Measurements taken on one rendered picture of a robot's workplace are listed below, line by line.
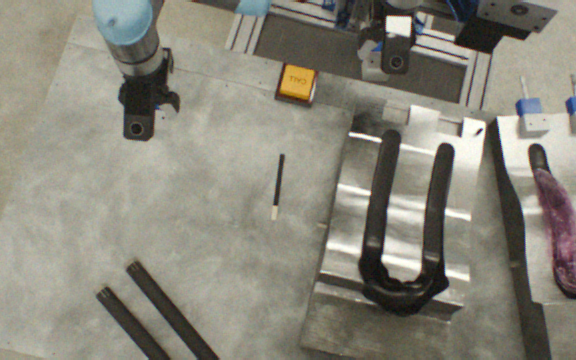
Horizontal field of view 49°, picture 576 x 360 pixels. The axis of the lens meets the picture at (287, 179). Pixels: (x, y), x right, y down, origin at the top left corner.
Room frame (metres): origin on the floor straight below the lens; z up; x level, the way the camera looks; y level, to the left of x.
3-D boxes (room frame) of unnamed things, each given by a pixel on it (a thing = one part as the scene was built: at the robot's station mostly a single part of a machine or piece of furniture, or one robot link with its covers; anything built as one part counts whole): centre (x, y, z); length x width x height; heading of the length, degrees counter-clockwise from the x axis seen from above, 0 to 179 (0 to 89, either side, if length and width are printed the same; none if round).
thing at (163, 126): (0.43, 0.26, 0.93); 0.13 x 0.05 x 0.05; 6
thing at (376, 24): (0.62, -0.12, 1.09); 0.09 x 0.08 x 0.12; 11
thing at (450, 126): (0.51, -0.30, 0.87); 0.05 x 0.05 x 0.04; 87
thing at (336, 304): (0.29, -0.22, 0.87); 0.50 x 0.26 x 0.14; 177
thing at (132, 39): (0.42, 0.26, 1.25); 0.09 x 0.08 x 0.11; 176
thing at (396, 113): (0.52, -0.19, 0.87); 0.05 x 0.05 x 0.04; 87
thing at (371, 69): (0.63, -0.12, 0.93); 0.13 x 0.05 x 0.05; 11
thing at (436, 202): (0.30, -0.23, 0.92); 0.35 x 0.16 x 0.09; 177
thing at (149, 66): (0.41, 0.26, 1.17); 0.08 x 0.08 x 0.05
